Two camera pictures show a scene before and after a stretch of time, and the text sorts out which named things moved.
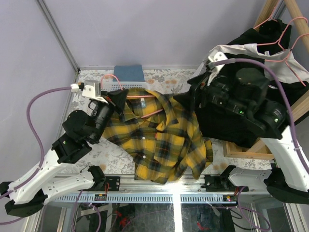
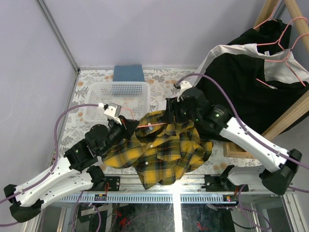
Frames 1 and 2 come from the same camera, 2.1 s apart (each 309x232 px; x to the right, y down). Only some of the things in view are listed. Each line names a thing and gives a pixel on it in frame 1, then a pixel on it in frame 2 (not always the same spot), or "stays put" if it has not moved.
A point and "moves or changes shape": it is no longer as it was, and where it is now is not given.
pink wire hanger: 131,95 to 144,125
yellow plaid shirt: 161,137 moves or changes shape
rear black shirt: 272,36 stays put
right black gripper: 199,85 to 173,105
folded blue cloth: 128,73 stays put
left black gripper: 114,102 to 126,124
